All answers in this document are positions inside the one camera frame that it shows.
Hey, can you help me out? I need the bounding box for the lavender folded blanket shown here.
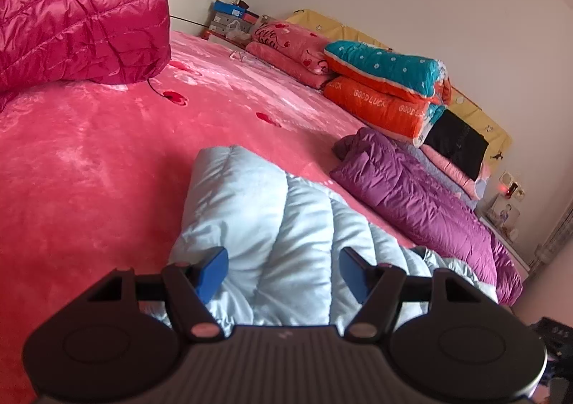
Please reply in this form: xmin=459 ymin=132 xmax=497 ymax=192
xmin=394 ymin=135 xmax=482 ymax=213

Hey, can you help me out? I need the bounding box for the black cloth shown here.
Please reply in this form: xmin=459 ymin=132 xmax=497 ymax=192
xmin=423 ymin=109 xmax=490 ymax=181

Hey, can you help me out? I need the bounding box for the white nightstand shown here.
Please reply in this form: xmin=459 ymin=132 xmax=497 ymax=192
xmin=475 ymin=202 xmax=531 ymax=273

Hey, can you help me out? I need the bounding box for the plain pink pillow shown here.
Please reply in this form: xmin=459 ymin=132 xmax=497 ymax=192
xmin=421 ymin=144 xmax=491 ymax=199

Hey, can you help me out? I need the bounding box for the photo frame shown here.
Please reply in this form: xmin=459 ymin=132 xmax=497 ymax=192
xmin=498 ymin=203 xmax=522 ymax=231

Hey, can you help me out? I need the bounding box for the yellow padded headboard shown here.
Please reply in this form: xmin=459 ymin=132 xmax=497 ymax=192
xmin=286 ymin=9 xmax=512 ymax=163

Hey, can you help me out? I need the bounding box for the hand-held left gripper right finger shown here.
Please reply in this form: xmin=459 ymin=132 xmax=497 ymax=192
xmin=338 ymin=247 xmax=482 ymax=338

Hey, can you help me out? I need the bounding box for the dark crate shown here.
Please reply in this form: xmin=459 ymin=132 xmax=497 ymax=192
xmin=535 ymin=317 xmax=573 ymax=361

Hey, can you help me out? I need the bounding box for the light blue down jacket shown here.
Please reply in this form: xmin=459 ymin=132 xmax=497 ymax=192
xmin=154 ymin=145 xmax=500 ymax=328

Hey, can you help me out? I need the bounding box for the teal and orange folded quilt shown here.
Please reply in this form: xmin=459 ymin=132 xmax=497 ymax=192
xmin=322 ymin=40 xmax=453 ymax=149

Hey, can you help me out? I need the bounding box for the grey shoe box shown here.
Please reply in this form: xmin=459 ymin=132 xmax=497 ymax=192
xmin=210 ymin=12 xmax=245 ymax=32

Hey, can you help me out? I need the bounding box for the blue box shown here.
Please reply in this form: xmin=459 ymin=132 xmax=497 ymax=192
xmin=214 ymin=1 xmax=248 ymax=18

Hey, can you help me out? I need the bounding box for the pink plush bed blanket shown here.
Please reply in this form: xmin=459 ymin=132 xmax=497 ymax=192
xmin=0 ymin=30 xmax=419 ymax=402

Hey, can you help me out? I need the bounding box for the white plastic bag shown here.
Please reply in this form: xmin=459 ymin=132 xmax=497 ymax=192
xmin=224 ymin=23 xmax=252 ymax=45

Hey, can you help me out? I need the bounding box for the red down jacket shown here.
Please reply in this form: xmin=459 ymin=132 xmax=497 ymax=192
xmin=0 ymin=0 xmax=172 ymax=111

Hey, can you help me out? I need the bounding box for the purple down jacket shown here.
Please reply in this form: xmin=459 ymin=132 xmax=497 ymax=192
xmin=330 ymin=127 xmax=524 ymax=305

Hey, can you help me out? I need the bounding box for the grey insulated pipe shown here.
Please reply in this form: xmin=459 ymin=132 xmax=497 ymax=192
xmin=535 ymin=207 xmax=573 ymax=270

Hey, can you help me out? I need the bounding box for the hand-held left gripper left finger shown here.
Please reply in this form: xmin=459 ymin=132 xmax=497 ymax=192
xmin=87 ymin=246 xmax=230 ymax=341

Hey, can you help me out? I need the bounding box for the pink heart print pillow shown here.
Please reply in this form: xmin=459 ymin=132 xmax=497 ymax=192
xmin=251 ymin=20 xmax=334 ymax=76
xmin=245 ymin=42 xmax=332 ymax=90

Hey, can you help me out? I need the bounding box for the white wall socket panel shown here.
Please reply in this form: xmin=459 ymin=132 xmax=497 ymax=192
xmin=499 ymin=170 xmax=528 ymax=201

